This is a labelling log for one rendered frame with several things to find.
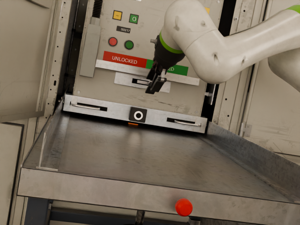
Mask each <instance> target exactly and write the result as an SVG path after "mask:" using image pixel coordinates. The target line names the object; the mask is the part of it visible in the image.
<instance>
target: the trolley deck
mask: <svg viewBox="0 0 300 225"><path fill-rule="evenodd" d="M51 118H52V116H51V114H50V115H49V117H48V119H47V121H46V122H45V124H44V126H43V128H42V129H41V131H40V133H39V134H38V136H37V138H36V139H35V141H34V143H33V145H32V146H31V148H30V150H29V151H28V153H27V155H26V157H25V158H24V160H23V162H22V164H21V167H20V173H19V180H18V185H17V193H16V196H23V197H31V198H38V199H46V200H56V201H64V202H72V203H80V204H90V205H98V206H105V207H113V208H124V209H131V210H139V211H147V212H155V213H165V214H173V215H179V214H178V213H177V211H176V209H175V204H176V202H177V201H178V200H180V199H182V198H185V199H188V200H189V201H190V202H191V204H192V206H193V210H192V213H191V214H190V215H188V217H199V218H207V219H214V220H222V221H233V222H241V223H248V224H256V225H300V204H299V203H294V202H292V201H291V200H289V199H288V198H286V197H285V196H283V195H282V194H280V193H279V192H277V191H276V190H275V189H273V188H271V187H270V186H269V185H267V184H266V183H264V182H263V181H261V180H260V179H258V178H257V177H255V176H254V175H252V174H251V173H249V172H248V171H246V170H245V169H244V168H242V167H241V166H239V165H238V164H236V163H235V162H233V161H232V160H230V159H229V158H227V157H226V156H224V155H223V154H221V153H220V152H218V151H217V150H216V149H214V148H212V147H211V146H210V145H208V144H207V143H205V142H204V141H202V140H201V139H197V138H191V137H183V136H178V135H172V134H166V133H158V132H152V131H146V130H141V129H133V128H127V127H121V126H115V125H108V124H101V123H96V122H90V121H82V120H77V119H70V118H69V122H68V126H67V132H66V136H65V140H64V144H63V149H62V154H61V158H60V163H59V167H58V171H50V170H43V169H36V165H37V163H38V161H39V159H40V156H41V150H42V143H43V137H44V132H45V130H46V128H47V126H48V124H49V122H50V120H51Z"/></svg>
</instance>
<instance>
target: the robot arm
mask: <svg viewBox="0 0 300 225"><path fill-rule="evenodd" d="M150 42H151V43H154V44H155V51H154V58H153V62H154V63H153V64H152V68H151V69H150V71H149V73H148V75H147V77H146V79H150V80H152V82H150V83H149V85H148V87H147V89H146V91H145V93H148V94H154V93H155V92H159V91H160V89H161V87H162V86H163V84H164V83H165V82H166V81H167V78H166V77H165V74H166V73H167V70H168V69H169V68H170V67H172V66H174V65H176V64H177V62H180V61H181V60H182V59H183V58H184V57H185V56H186V57H187V58H188V60H189V62H190V64H191V65H192V67H193V69H194V71H195V73H196V74H197V75H198V77H199V78H200V79H201V80H203V81H205V82H207V83H210V84H220V83H224V82H226V81H227V80H229V79H230V78H232V77H233V76H235V75H236V74H237V73H239V72H241V71H242V70H244V69H246V68H248V67H249V66H251V65H253V64H255V63H257V62H259V61H261V60H263V59H266V58H268V65H269V68H270V70H271V71H272V72H273V73H274V74H275V75H277V76H278V77H280V78H281V79H282V80H284V81H285V82H287V83H288V84H290V85H291V86H292V87H294V88H295V89H296V90H297V91H299V92H300V2H299V3H297V4H295V5H293V6H291V7H289V8H287V9H285V10H280V11H279V12H277V13H276V14H274V15H273V16H271V17H269V18H268V19H266V20H264V21H262V22H261V23H259V24H256V25H254V26H252V27H250V28H247V29H245V30H243V31H240V32H237V33H233V34H231V35H229V36H226V37H223V36H222V34H221V33H220V32H219V30H218V29H217V27H216V26H215V25H214V23H213V21H212V19H211V18H210V16H209V14H208V12H207V11H206V9H205V7H204V6H203V5H202V4H201V3H200V2H199V1H197V0H176V1H174V2H173V3H172V4H171V5H170V6H169V7H168V9H167V10H166V13H165V17H164V24H163V27H162V29H161V31H160V34H159V35H157V37H156V39H155V40H154V39H151V40H150Z"/></svg>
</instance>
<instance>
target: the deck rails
mask: <svg viewBox="0 0 300 225"><path fill-rule="evenodd" d="M62 103H63V98H62V99H61V101H60V103H59V105H58V107H57V109H56V111H55V113H54V114H53V116H52V118H51V120H50V122H49V124H48V126H47V128H46V130H45V132H44V137H43V143H42V150H41V156H40V159H39V161H38V163H37V165H36V169H43V170H50V171H58V167H59V163H60V158H61V154H62V150H63V144H64V140H65V136H66V132H67V126H68V122H69V117H64V116H60V115H61V109H62ZM200 139H201V140H202V141H204V142H205V143H207V144H208V145H210V146H211V147H212V148H214V149H216V150H217V151H218V152H220V153H221V154H223V155H224V156H226V157H227V158H229V159H230V160H232V161H233V162H235V163H236V164H238V165H239V166H241V167H242V168H244V169H245V170H246V171H248V172H249V173H251V174H252V175H254V176H255V177H257V178H258V179H260V180H261V181H263V182H264V183H266V184H267V185H269V186H270V187H271V188H273V189H275V190H276V191H277V192H279V193H280V194H282V195H283V196H285V197H286V198H288V199H289V200H291V201H292V202H294V203H299V204H300V165H299V164H297V163H294V162H292V161H290V160H288V159H286V158H284V157H282V156H280V155H278V154H276V153H274V152H272V151H270V150H268V149H266V148H264V147H262V146H259V145H257V144H255V143H253V142H251V141H249V140H247V139H245V138H243V137H241V136H239V135H237V134H235V133H233V132H231V131H229V130H227V129H224V128H222V127H220V126H218V125H216V124H214V123H211V127H210V132H209V137H208V139H204V138H200Z"/></svg>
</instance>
